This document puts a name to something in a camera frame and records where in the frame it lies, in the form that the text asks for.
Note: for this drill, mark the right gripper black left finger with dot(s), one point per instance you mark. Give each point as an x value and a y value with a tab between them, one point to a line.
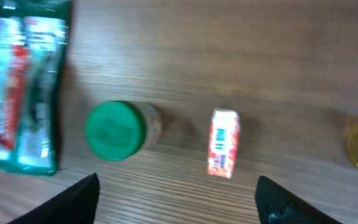
75	205

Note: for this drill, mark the red Nescafe coffee sachet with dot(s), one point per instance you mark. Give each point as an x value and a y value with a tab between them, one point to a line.
14	96

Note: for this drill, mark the green 3M gloves package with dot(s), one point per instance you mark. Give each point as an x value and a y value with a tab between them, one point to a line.
43	27

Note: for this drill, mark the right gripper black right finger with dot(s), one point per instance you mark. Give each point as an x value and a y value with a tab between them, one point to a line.
277	205

